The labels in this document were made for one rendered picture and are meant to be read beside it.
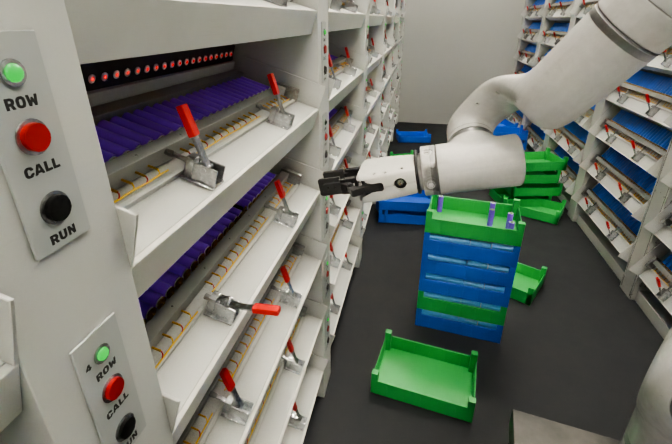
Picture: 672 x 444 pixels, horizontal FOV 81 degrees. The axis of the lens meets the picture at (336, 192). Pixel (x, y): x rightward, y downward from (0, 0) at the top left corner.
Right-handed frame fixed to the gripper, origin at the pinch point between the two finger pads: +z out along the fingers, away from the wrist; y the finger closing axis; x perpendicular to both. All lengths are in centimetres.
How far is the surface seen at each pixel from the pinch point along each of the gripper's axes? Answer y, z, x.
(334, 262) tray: 42, 18, -43
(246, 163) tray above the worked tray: -18.7, 5.5, 11.0
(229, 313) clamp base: -27.7, 9.3, -6.0
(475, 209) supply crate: 73, -29, -44
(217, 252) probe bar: -18.5, 14.6, -2.1
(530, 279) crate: 94, -51, -91
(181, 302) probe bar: -29.7, 13.8, -2.5
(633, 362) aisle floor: 52, -74, -96
